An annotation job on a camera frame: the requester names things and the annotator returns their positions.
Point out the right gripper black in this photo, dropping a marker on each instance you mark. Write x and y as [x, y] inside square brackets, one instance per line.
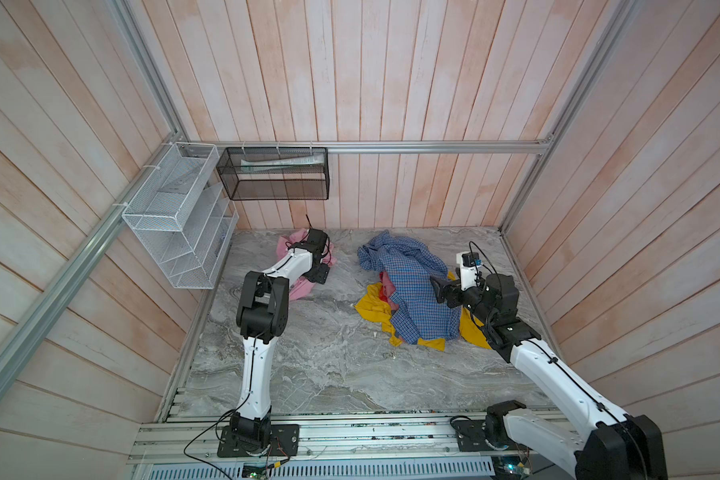
[442, 293]

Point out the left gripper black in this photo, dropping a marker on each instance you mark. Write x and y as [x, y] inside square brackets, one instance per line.
[321, 276]

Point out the pink cloth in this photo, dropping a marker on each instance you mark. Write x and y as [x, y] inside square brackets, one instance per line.
[301, 287]

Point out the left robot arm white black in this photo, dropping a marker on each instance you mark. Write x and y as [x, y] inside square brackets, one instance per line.
[262, 317]

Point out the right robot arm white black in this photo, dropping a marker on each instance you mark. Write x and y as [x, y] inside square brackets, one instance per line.
[605, 442]

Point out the blue checkered cloth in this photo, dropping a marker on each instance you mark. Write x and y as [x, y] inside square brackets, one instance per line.
[410, 267]

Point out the red cloth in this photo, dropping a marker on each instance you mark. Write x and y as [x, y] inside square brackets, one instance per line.
[387, 289]

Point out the yellow cloth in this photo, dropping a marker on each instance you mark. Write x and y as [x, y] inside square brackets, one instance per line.
[371, 308]

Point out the paper in black basket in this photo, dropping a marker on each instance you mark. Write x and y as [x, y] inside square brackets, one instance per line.
[289, 165]

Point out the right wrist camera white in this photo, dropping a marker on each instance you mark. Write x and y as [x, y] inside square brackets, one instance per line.
[468, 263]

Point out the black wire mesh basket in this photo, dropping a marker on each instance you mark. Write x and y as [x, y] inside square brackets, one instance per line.
[276, 186]

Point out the white wire mesh shelf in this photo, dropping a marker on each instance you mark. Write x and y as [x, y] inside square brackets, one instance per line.
[180, 218]

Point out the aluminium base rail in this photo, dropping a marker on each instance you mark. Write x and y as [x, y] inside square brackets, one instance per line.
[398, 445]

